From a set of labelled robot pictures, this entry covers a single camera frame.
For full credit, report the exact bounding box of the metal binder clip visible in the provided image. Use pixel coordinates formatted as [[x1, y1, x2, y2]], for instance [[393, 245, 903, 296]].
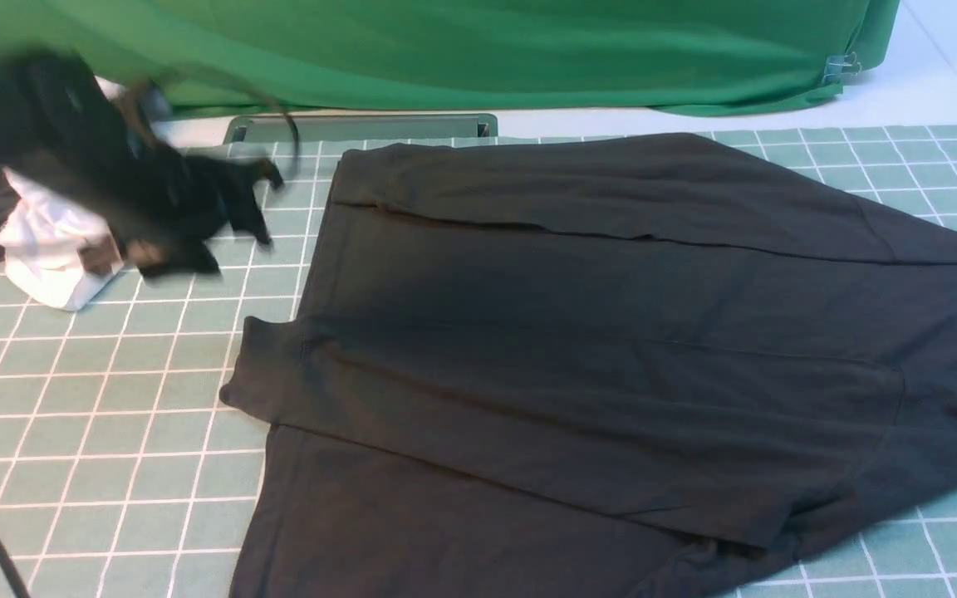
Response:
[[821, 52, 863, 85]]

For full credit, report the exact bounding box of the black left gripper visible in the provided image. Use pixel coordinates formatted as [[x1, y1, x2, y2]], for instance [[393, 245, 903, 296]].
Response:
[[125, 146, 285, 279]]

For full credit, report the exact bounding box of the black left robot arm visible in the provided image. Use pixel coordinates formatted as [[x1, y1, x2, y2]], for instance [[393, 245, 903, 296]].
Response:
[[0, 48, 284, 277]]

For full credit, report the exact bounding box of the dark gray long-sleeve shirt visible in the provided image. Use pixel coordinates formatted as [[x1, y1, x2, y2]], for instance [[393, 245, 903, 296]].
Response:
[[221, 134, 957, 597]]

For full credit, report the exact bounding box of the green backdrop cloth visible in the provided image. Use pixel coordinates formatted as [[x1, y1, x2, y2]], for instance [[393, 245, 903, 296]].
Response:
[[0, 1, 899, 117]]

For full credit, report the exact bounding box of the green checkered tablecloth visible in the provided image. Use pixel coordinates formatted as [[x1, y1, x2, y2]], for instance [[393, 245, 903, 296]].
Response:
[[0, 124, 957, 597]]

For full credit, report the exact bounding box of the white crumpled garment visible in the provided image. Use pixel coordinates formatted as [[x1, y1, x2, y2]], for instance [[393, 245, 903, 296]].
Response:
[[0, 168, 125, 311]]

